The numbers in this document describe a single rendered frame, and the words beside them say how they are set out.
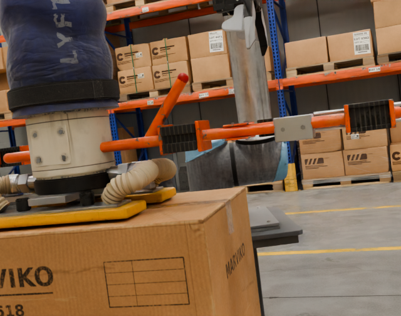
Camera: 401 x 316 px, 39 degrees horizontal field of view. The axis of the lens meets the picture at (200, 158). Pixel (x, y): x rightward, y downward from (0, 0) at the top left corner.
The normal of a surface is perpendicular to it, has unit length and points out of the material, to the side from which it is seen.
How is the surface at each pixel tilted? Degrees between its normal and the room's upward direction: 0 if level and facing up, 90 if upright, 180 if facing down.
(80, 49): 74
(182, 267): 90
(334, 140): 90
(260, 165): 103
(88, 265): 90
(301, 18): 90
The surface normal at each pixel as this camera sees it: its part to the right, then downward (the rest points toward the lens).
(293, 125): -0.26, 0.08
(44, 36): 0.11, -0.24
